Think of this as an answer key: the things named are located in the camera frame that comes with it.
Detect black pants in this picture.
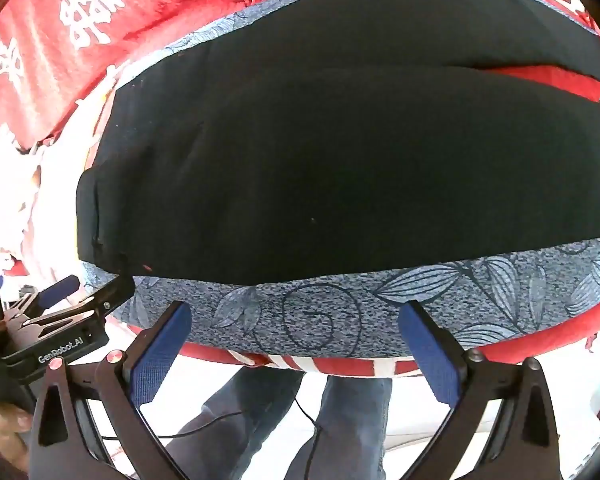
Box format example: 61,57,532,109
76,0,600,285

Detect person's left hand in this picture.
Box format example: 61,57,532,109
0,404,33,474

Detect blue grey leaf-print cloth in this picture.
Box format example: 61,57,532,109
76,0,600,370

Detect person's blue jeans legs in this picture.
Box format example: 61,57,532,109
162,366,394,480

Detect red sofa cover white characters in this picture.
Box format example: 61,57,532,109
0,0,600,377

